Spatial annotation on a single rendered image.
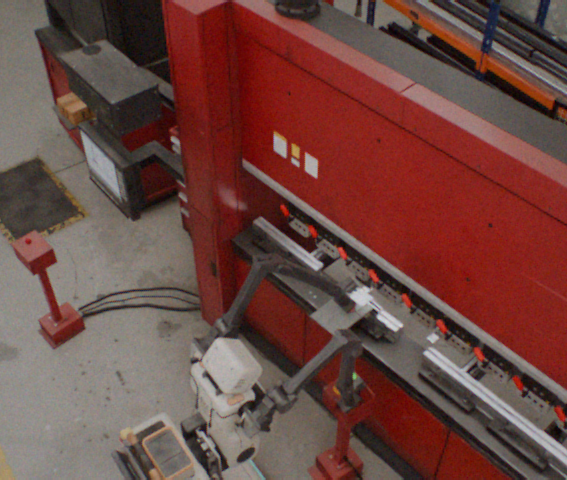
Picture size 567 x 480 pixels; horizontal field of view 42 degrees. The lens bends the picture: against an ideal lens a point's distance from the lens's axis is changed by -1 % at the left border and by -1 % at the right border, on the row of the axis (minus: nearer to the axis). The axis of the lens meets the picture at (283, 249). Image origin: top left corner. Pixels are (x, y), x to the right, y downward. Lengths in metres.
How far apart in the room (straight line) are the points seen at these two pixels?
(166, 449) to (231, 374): 0.55
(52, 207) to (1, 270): 0.67
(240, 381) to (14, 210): 3.28
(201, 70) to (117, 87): 0.39
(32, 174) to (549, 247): 4.44
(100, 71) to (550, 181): 2.10
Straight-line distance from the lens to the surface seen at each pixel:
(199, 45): 3.37
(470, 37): 4.92
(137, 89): 3.50
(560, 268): 2.78
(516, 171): 2.64
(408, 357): 3.74
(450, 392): 3.63
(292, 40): 3.16
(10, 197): 6.09
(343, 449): 4.12
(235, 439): 3.44
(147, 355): 4.85
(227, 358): 3.08
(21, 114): 6.94
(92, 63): 3.72
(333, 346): 3.08
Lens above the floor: 3.90
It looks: 47 degrees down
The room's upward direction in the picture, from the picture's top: straight up
